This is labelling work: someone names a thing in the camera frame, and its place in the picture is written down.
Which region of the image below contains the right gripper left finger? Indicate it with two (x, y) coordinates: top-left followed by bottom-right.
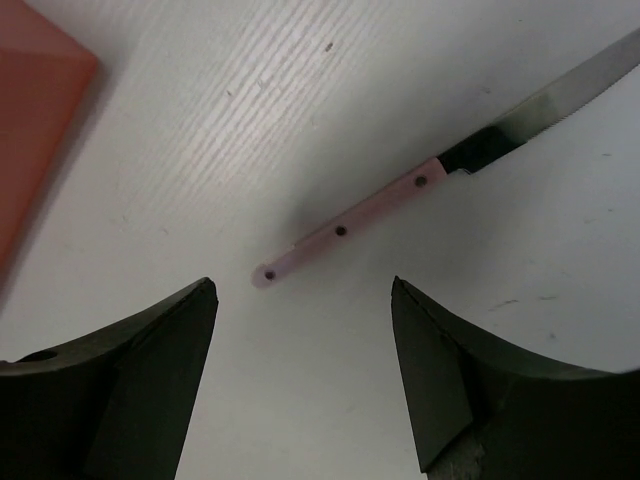
(1, 278), (218, 479)

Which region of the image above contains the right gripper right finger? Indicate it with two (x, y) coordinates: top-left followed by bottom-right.
(391, 279), (639, 479)

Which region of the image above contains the pink handled knife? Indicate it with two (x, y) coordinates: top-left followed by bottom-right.
(251, 30), (639, 288)

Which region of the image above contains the red paper box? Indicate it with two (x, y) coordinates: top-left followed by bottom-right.
(1, 1), (98, 284)

